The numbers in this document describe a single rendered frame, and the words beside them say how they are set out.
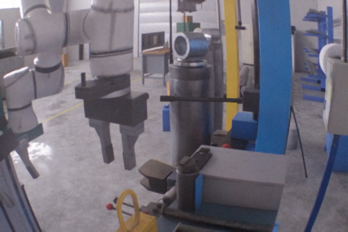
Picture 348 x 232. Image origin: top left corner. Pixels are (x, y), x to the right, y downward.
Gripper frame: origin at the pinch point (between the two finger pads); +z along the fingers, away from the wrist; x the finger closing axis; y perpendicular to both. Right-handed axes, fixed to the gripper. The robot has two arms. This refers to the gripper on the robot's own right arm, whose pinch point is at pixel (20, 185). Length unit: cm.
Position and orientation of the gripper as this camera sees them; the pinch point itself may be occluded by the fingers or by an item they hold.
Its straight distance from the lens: 69.7
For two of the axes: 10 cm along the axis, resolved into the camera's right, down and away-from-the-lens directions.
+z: 4.3, 8.5, 3.1
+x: -2.0, 4.2, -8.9
